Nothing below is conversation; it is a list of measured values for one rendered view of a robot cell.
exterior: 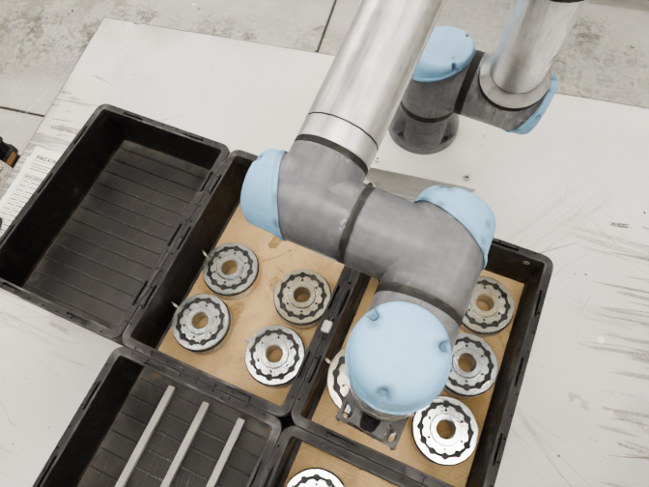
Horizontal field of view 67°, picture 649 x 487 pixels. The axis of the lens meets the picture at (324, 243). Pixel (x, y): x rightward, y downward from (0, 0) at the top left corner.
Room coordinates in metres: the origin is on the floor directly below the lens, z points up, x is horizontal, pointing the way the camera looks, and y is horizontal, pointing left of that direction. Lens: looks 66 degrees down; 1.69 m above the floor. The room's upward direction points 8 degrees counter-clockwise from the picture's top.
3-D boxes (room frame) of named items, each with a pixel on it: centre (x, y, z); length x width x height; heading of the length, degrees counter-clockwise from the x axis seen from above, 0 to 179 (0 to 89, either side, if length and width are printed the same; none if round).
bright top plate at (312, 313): (0.28, 0.05, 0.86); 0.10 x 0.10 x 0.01
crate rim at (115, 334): (0.47, 0.38, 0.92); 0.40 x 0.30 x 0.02; 150
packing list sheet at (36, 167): (0.62, 0.65, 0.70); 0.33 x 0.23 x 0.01; 158
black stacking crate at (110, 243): (0.47, 0.38, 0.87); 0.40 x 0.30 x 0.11; 150
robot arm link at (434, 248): (0.16, -0.08, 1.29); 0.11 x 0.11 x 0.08; 58
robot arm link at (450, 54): (0.64, -0.25, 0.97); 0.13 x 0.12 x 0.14; 58
